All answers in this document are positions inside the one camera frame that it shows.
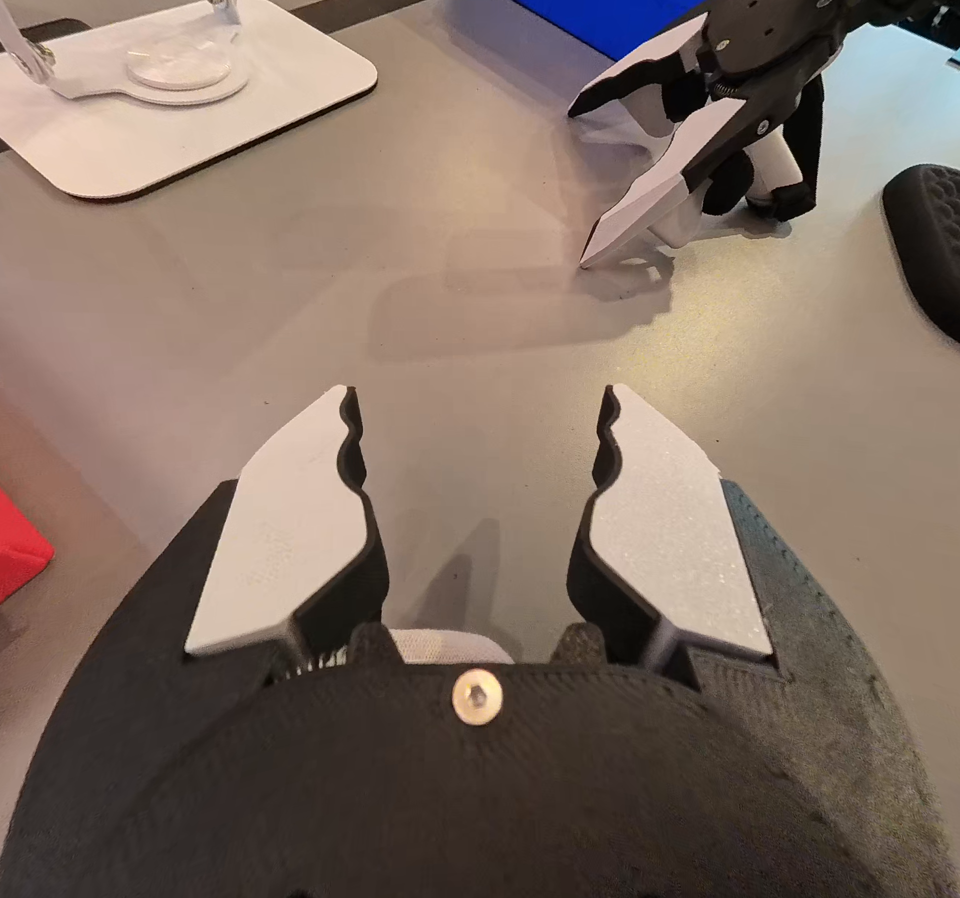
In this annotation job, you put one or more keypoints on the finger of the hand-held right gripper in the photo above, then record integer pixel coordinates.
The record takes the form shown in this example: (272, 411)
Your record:
(660, 190)
(660, 43)

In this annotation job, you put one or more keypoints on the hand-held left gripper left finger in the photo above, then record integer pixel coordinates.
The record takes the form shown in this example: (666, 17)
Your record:
(285, 538)

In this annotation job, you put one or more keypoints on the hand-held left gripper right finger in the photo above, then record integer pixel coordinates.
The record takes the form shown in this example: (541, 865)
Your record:
(667, 538)

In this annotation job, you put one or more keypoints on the red plastic bin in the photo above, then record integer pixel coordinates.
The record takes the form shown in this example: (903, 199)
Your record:
(19, 546)

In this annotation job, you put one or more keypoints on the black textured pad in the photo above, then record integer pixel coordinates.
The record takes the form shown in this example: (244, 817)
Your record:
(926, 238)

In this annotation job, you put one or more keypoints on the white stand base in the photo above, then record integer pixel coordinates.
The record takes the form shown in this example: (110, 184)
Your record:
(285, 58)

